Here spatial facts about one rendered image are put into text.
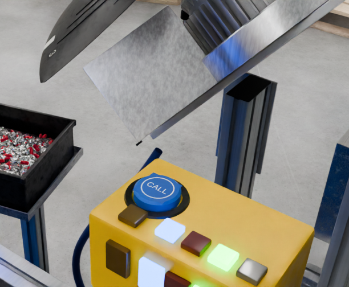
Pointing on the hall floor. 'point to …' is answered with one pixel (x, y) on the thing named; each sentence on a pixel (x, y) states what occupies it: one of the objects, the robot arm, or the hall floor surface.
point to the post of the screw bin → (36, 240)
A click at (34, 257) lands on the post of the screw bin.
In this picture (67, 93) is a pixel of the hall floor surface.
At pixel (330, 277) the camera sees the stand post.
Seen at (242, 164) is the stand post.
